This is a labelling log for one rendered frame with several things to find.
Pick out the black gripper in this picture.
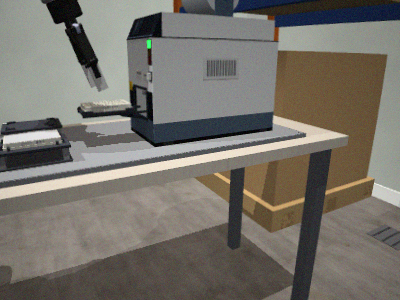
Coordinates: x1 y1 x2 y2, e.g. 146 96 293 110
46 0 109 92

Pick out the grey base plate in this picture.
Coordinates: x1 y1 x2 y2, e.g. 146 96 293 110
0 121 306 189

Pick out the white cylinder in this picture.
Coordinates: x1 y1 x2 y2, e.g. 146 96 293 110
182 0 239 15

